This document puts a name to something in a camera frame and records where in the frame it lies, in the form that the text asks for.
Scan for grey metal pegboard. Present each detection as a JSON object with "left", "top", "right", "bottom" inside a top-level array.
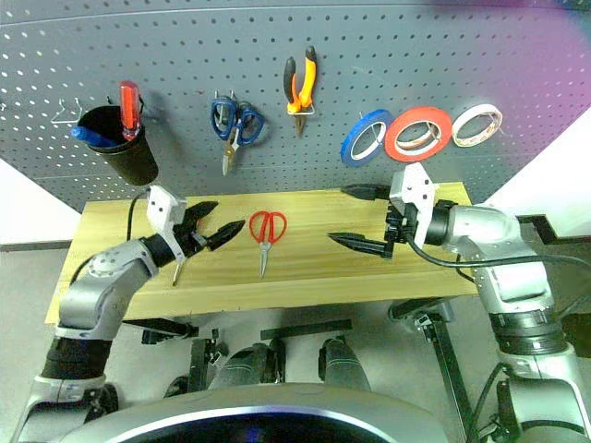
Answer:
[{"left": 0, "top": 0, "right": 591, "bottom": 213}]

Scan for orange black needle-nose pliers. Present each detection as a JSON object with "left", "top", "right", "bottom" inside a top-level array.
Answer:
[{"left": 283, "top": 44, "right": 319, "bottom": 138}]

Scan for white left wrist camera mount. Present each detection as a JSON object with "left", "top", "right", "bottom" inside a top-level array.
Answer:
[{"left": 146, "top": 184, "right": 188, "bottom": 262}]

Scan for silver black robot torso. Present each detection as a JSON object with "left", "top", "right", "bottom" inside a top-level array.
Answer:
[{"left": 59, "top": 382, "right": 449, "bottom": 443}]

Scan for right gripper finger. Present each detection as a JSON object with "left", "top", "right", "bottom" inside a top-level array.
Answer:
[
  {"left": 326, "top": 232, "right": 393, "bottom": 260},
  {"left": 341, "top": 183, "right": 392, "bottom": 201}
]

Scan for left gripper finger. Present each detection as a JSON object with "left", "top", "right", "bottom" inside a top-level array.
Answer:
[
  {"left": 187, "top": 200, "right": 221, "bottom": 228},
  {"left": 205, "top": 220, "right": 247, "bottom": 253}
]

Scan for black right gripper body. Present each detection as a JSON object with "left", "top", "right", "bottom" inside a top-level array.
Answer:
[{"left": 382, "top": 202, "right": 419, "bottom": 259}]

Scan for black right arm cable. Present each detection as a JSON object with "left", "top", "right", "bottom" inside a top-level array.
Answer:
[{"left": 404, "top": 233, "right": 591, "bottom": 271}]

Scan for white tape roll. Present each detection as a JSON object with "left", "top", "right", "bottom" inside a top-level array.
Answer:
[{"left": 451, "top": 102, "right": 504, "bottom": 149}]

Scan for dark rounded shape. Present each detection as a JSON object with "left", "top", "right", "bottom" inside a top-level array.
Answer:
[
  {"left": 210, "top": 343, "right": 283, "bottom": 398},
  {"left": 318, "top": 336, "right": 370, "bottom": 393}
]

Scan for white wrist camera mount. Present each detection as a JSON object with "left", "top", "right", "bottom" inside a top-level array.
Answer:
[
  {"left": 146, "top": 184, "right": 188, "bottom": 262},
  {"left": 389, "top": 162, "right": 439, "bottom": 245}
]

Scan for red handled screwdriver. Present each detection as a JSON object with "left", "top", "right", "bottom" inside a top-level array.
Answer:
[{"left": 119, "top": 80, "right": 142, "bottom": 142}]

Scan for wide red tape roll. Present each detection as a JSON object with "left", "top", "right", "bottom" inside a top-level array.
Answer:
[{"left": 384, "top": 105, "right": 452, "bottom": 163}]

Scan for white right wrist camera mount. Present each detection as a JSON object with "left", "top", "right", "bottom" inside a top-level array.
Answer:
[{"left": 389, "top": 162, "right": 439, "bottom": 245}]

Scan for blue marker pen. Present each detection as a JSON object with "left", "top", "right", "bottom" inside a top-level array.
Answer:
[{"left": 70, "top": 126, "right": 119, "bottom": 149}]

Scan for red handled scissors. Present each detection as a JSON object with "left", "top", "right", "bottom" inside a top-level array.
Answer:
[{"left": 248, "top": 210, "right": 288, "bottom": 281}]

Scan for blue tape roll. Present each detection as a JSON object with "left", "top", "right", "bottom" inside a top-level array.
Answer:
[{"left": 340, "top": 108, "right": 395, "bottom": 168}]

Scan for orange black handled screwdriver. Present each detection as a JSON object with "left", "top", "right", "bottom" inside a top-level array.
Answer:
[{"left": 171, "top": 216, "right": 204, "bottom": 287}]

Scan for black cup holder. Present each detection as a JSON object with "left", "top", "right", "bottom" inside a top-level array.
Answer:
[{"left": 76, "top": 104, "right": 161, "bottom": 186}]

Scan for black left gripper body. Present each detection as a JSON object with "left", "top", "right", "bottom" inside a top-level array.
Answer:
[{"left": 173, "top": 207, "right": 210, "bottom": 259}]

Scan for blue handled scissors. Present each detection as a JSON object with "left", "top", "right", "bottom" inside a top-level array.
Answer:
[{"left": 211, "top": 99, "right": 267, "bottom": 177}]

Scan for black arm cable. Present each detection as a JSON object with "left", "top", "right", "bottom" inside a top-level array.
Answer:
[
  {"left": 404, "top": 233, "right": 591, "bottom": 271},
  {"left": 125, "top": 186, "right": 153, "bottom": 244}
]

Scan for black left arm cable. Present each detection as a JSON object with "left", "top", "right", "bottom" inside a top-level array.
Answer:
[{"left": 125, "top": 186, "right": 153, "bottom": 244}]

